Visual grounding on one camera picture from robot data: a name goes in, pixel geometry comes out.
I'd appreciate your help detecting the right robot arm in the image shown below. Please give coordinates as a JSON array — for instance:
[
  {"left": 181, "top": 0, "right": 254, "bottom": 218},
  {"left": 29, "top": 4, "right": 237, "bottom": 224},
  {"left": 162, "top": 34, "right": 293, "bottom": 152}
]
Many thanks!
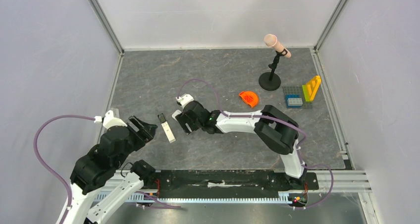
[{"left": 172, "top": 101, "right": 306, "bottom": 188}]

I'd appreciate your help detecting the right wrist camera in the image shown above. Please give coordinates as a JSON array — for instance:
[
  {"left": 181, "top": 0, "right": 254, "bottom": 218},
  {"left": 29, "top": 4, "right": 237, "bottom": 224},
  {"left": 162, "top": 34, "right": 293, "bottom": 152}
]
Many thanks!
[{"left": 176, "top": 94, "right": 194, "bottom": 108}]

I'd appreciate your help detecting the grey lego baseplate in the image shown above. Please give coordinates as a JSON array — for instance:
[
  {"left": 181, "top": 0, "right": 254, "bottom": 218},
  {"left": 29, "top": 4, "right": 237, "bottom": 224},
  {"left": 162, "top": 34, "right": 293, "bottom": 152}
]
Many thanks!
[{"left": 282, "top": 86, "right": 313, "bottom": 109}]

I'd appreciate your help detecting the yellow lego piece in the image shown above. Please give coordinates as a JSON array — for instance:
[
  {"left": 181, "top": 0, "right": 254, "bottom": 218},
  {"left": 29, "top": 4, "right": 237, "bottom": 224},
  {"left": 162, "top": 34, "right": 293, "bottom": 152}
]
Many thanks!
[{"left": 306, "top": 75, "right": 321, "bottom": 102}]

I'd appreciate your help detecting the white cable duct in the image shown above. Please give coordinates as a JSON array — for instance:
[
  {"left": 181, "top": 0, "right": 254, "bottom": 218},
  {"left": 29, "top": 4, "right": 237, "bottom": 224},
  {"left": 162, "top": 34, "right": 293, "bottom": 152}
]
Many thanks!
[{"left": 125, "top": 193, "right": 293, "bottom": 205}]

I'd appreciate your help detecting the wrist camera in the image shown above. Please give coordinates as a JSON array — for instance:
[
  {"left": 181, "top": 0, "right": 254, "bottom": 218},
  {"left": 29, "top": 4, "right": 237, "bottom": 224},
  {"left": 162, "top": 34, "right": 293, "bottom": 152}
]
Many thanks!
[
  {"left": 94, "top": 110, "right": 128, "bottom": 129},
  {"left": 176, "top": 94, "right": 194, "bottom": 108}
]

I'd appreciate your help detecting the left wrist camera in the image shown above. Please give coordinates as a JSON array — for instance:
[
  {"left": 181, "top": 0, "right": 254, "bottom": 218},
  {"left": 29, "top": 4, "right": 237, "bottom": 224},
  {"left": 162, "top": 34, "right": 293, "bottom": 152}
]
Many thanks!
[{"left": 94, "top": 110, "right": 128, "bottom": 129}]

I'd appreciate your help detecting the white remote control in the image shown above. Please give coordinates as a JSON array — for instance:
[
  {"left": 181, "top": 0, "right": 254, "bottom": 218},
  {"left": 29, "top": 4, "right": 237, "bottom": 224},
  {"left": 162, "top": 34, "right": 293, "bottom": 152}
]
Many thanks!
[
  {"left": 157, "top": 113, "right": 176, "bottom": 143},
  {"left": 171, "top": 110, "right": 182, "bottom": 121}
]

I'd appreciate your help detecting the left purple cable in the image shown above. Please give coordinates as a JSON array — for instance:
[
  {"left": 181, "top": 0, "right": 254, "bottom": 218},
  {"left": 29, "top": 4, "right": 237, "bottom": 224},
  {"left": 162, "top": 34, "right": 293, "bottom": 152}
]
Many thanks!
[{"left": 34, "top": 114, "right": 99, "bottom": 224}]

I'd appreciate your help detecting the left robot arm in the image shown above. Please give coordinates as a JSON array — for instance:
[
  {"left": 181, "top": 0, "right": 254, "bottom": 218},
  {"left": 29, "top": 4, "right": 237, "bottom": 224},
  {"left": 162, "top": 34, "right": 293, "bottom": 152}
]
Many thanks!
[{"left": 58, "top": 111, "right": 158, "bottom": 224}]

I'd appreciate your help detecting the blue lego brick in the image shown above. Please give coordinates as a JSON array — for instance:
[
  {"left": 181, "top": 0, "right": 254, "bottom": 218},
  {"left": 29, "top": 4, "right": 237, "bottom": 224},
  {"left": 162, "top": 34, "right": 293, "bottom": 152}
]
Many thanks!
[{"left": 285, "top": 94, "right": 303, "bottom": 108}]

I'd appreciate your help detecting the pink microphone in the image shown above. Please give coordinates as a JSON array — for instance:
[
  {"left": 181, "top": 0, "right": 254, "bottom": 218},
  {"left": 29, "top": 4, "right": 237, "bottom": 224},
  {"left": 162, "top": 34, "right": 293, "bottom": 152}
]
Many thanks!
[{"left": 264, "top": 34, "right": 291, "bottom": 58}]

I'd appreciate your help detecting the black microphone stand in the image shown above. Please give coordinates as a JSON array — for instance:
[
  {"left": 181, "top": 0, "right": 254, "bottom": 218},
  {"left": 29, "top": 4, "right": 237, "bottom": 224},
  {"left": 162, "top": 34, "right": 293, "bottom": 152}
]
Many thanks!
[{"left": 258, "top": 52, "right": 283, "bottom": 91}]

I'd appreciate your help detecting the green lego brick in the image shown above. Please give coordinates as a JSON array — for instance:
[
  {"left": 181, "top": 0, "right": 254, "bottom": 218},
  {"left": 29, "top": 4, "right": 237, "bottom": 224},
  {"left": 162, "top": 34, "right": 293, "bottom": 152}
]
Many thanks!
[{"left": 302, "top": 85, "right": 313, "bottom": 102}]

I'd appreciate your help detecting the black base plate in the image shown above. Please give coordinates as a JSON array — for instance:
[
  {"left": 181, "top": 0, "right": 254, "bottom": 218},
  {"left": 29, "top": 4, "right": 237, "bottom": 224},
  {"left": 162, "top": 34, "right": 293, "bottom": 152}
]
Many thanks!
[{"left": 130, "top": 160, "right": 319, "bottom": 199}]

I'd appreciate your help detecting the orange plastic basket piece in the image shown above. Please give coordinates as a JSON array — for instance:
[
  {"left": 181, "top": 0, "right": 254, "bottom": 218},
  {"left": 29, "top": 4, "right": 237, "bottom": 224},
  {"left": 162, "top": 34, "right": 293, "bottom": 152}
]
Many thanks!
[{"left": 239, "top": 91, "right": 259, "bottom": 108}]

